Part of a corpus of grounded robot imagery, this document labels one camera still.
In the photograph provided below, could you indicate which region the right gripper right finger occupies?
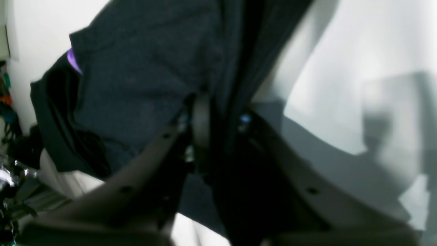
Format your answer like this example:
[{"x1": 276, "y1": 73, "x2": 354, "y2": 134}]
[{"x1": 213, "y1": 112, "x2": 418, "y2": 246}]

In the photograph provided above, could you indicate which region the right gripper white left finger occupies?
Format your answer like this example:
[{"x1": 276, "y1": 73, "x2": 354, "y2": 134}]
[{"x1": 20, "y1": 94, "x2": 211, "y2": 246}]

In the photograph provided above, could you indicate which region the black T-shirt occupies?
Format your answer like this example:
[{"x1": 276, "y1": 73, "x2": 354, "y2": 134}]
[{"x1": 32, "y1": 0, "x2": 312, "y2": 192}]

